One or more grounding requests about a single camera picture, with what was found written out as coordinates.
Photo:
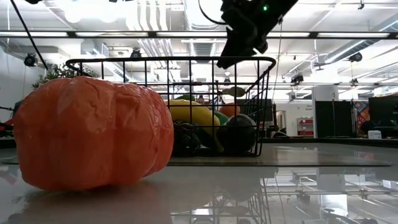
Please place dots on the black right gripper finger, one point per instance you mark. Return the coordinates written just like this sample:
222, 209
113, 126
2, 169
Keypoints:
233, 53
261, 43

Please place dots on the mandarin pair with leaves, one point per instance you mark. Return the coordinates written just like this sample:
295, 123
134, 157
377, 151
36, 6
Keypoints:
229, 109

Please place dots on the green lime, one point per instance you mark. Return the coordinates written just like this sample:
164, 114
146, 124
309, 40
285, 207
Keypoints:
221, 117

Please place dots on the yellow banana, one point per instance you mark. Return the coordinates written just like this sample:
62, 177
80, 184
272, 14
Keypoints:
199, 115

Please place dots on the dark round plum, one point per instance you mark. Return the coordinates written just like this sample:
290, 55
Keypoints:
237, 133

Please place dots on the dark grape bunch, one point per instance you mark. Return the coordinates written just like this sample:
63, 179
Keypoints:
186, 138

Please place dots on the orange pumpkin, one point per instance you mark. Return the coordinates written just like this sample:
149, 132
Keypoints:
93, 133

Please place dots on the black ceiling spotlight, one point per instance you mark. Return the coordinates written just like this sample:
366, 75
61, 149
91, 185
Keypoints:
297, 78
355, 57
136, 53
30, 59

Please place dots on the person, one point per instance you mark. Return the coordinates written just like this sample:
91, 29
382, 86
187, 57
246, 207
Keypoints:
201, 99

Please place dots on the red shelf unit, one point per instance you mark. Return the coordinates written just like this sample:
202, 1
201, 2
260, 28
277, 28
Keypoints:
305, 127

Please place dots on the black room partition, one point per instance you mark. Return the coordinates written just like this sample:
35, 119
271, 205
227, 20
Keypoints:
334, 119

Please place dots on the colourful poster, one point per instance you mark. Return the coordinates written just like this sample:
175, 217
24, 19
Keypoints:
361, 116

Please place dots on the black monitor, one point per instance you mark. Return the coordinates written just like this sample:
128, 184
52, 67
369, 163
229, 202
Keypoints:
382, 109

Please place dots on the white box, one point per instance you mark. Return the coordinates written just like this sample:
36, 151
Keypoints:
374, 134

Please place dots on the green potted plant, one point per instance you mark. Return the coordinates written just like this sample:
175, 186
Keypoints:
59, 74

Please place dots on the black wall screen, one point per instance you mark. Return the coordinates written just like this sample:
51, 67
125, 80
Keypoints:
267, 109

